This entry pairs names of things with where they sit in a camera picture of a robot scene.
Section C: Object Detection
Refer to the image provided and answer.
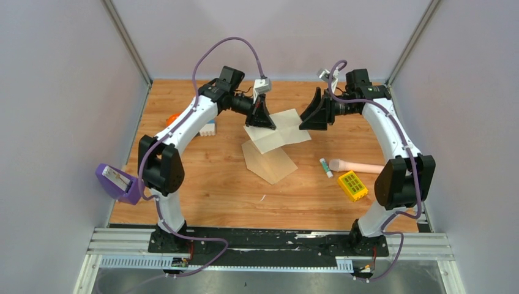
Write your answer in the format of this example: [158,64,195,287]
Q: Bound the lined letter paper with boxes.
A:
[244,108,312,154]

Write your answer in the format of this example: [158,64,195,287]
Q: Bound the white green glue stick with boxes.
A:
[319,158,333,178]

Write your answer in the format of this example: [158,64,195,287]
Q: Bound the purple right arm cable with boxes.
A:
[327,59,424,283]

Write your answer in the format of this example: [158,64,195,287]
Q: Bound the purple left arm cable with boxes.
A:
[138,37,266,281]

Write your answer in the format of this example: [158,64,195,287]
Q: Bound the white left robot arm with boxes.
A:
[138,66,276,253]

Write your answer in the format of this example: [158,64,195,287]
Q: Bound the white and blue building block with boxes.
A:
[198,119,217,137]

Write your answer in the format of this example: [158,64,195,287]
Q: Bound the tan paper envelope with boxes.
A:
[241,140,297,185]

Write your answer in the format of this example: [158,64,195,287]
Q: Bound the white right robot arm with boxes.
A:
[299,69,436,256]

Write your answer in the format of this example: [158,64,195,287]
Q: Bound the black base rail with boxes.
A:
[147,225,389,268]

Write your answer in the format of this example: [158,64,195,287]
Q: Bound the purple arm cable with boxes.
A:
[138,37,266,281]
[327,59,424,283]

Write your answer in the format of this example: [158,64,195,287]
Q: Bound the white slotted cable duct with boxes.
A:
[99,255,354,273]

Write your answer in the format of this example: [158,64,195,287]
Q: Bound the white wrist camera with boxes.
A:
[253,78,272,99]
[317,68,340,93]

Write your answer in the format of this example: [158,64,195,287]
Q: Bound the yellow building block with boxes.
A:
[337,171,368,202]

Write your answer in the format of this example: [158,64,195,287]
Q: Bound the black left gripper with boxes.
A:
[230,92,276,131]

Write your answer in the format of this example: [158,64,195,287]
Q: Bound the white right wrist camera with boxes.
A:
[317,68,340,93]

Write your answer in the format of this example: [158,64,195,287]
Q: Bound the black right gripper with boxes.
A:
[296,88,357,132]

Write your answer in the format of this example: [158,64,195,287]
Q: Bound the orange curved toy track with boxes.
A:
[166,113,180,126]

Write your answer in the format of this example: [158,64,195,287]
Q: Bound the purple box with card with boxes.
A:
[95,164,143,205]

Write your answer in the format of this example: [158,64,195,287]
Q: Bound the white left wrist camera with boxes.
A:
[253,78,272,99]

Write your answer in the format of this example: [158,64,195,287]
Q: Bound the pink toy microphone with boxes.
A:
[329,159,384,174]

